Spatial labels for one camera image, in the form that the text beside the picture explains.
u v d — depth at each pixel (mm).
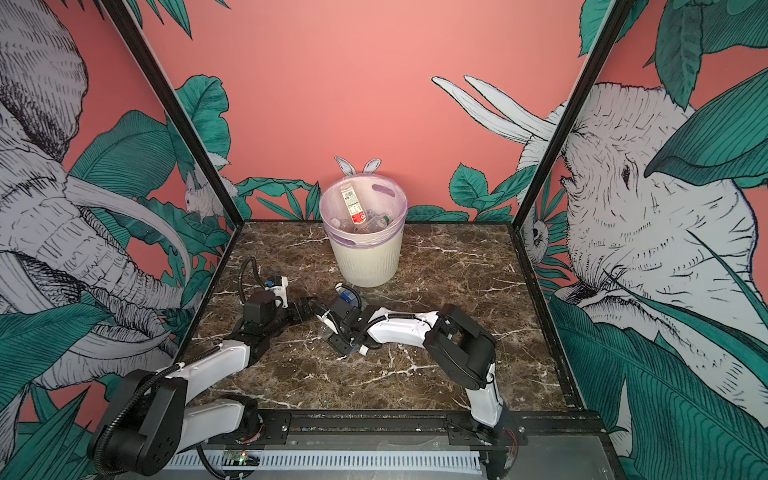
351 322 671
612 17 701
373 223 977
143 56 753
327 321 716
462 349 483
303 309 801
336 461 701
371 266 909
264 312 685
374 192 973
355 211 913
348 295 929
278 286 798
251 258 1108
